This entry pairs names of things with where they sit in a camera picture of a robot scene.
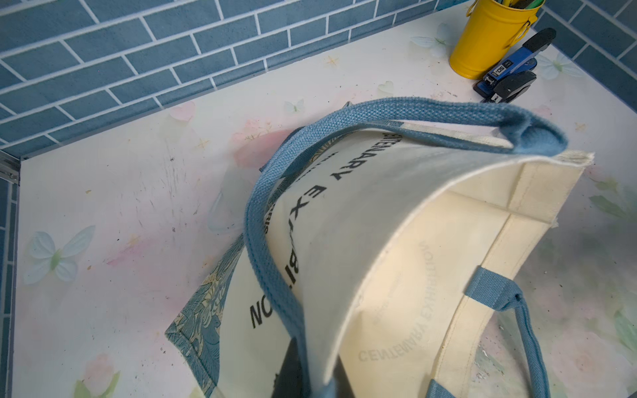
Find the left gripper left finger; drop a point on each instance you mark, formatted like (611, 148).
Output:
(289, 380)

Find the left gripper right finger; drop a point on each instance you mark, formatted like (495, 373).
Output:
(342, 386)

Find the cream canvas tote bag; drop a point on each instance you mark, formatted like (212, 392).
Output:
(388, 234)

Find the black stapler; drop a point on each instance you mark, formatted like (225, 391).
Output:
(509, 88)

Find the blue stapler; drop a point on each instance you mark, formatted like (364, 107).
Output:
(524, 59)

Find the yellow pen holder cup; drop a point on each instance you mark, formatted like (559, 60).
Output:
(489, 34)

